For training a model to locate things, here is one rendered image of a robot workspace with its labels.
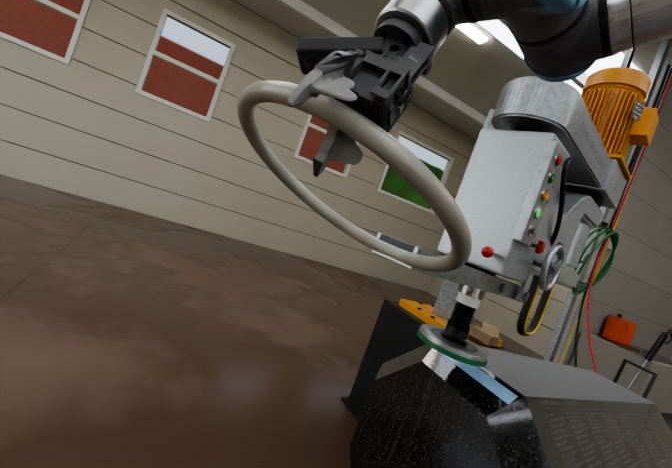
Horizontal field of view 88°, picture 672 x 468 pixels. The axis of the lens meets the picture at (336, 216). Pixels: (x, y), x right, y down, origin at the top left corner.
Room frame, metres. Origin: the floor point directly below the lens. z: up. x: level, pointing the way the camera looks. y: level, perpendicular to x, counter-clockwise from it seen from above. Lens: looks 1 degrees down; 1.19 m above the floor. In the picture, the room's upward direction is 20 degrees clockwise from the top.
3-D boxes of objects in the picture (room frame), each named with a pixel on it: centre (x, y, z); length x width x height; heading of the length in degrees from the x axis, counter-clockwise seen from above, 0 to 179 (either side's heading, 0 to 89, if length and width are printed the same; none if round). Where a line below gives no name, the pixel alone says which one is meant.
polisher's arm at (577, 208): (1.36, -0.78, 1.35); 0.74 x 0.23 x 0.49; 133
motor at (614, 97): (1.54, -0.98, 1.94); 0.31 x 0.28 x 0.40; 43
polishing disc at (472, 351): (1.10, -0.48, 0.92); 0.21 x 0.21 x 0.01
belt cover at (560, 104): (1.34, -0.74, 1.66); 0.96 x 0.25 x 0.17; 133
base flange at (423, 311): (2.20, -0.89, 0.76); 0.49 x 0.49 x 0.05; 29
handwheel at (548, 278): (1.10, -0.65, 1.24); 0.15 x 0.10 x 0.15; 133
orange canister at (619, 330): (3.82, -3.37, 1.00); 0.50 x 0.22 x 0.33; 116
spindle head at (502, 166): (1.16, -0.54, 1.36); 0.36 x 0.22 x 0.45; 133
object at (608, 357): (3.69, -3.57, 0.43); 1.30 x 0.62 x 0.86; 116
